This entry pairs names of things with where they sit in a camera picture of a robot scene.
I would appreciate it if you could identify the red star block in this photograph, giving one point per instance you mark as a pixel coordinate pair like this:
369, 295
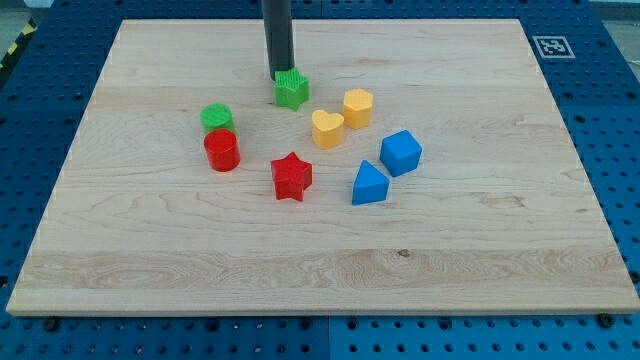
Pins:
291, 176

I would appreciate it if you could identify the blue triangle block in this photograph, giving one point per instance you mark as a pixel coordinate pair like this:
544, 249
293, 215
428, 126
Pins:
370, 185

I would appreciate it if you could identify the yellow heart block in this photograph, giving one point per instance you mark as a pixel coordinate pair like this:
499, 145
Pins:
327, 129

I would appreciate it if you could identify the blue cube block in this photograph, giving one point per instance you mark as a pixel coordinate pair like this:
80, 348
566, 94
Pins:
400, 153

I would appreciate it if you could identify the yellow hexagon block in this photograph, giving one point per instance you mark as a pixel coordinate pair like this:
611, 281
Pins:
357, 108

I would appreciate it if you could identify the green star block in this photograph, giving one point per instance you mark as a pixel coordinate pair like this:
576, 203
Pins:
291, 89

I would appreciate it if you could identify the red cylinder block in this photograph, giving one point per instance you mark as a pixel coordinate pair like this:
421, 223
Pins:
222, 149

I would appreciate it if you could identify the light wooden board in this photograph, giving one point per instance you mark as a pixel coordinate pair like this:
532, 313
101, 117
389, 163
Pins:
499, 217

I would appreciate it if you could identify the green cylinder block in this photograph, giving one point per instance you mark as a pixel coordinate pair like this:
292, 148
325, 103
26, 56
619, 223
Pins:
217, 116

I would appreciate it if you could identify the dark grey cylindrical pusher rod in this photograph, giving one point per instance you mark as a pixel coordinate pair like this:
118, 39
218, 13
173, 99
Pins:
277, 19

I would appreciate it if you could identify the white fiducial marker tag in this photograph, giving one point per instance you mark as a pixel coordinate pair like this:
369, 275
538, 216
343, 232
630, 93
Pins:
553, 47

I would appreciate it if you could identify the yellow black hazard tape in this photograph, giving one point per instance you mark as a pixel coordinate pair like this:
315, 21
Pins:
18, 46

